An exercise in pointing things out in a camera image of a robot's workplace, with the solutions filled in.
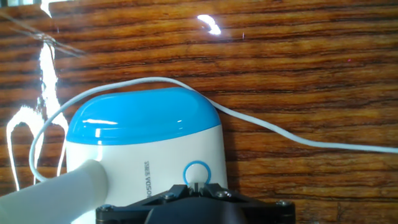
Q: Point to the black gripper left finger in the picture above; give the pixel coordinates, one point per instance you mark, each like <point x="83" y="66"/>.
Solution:
<point x="124" y="213"/>

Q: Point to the wood grain vinyl mat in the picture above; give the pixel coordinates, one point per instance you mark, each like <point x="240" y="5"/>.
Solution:
<point x="280" y="71"/>

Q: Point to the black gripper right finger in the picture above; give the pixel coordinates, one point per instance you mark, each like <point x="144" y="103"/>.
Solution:
<point x="267" y="213"/>

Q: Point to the blue and white desk lamp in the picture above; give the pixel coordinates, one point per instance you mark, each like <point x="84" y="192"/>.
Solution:
<point x="140" y="115"/>

